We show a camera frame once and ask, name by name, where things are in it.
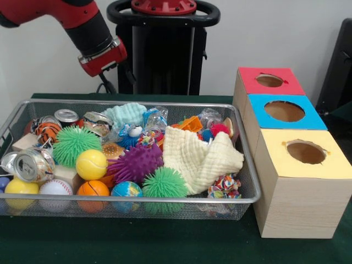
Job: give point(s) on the orange basketball toy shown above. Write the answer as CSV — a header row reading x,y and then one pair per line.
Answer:
x,y
93,193

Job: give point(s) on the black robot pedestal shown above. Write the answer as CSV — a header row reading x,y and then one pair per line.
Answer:
x,y
159,60

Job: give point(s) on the tiger striped plush toy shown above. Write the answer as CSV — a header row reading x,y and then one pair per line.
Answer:
x,y
48,132

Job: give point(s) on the green spiky ball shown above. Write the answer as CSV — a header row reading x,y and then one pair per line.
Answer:
x,y
165,187
74,144

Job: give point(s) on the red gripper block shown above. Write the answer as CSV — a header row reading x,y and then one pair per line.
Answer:
x,y
103,59

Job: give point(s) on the blue globe ball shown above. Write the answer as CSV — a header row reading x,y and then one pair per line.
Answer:
x,y
126,193

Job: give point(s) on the yellow tennis ball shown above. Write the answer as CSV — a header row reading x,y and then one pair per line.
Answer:
x,y
91,164

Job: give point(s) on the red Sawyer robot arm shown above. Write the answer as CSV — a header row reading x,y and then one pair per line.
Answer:
x,y
82,22

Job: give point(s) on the black chair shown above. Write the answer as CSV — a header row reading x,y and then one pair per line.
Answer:
x,y
338,71

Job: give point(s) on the white baseball toy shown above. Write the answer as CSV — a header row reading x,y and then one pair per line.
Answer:
x,y
56,192

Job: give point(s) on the purple spiky ball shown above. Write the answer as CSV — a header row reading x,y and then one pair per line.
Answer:
x,y
136,163

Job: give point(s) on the wooden box with three holes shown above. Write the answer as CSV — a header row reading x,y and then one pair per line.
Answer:
x,y
300,192

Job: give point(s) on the shallow clear mesh bin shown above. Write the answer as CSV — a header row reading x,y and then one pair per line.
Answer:
x,y
245,195

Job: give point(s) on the cream muslin cloth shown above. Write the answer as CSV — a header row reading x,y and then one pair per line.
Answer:
x,y
201,159

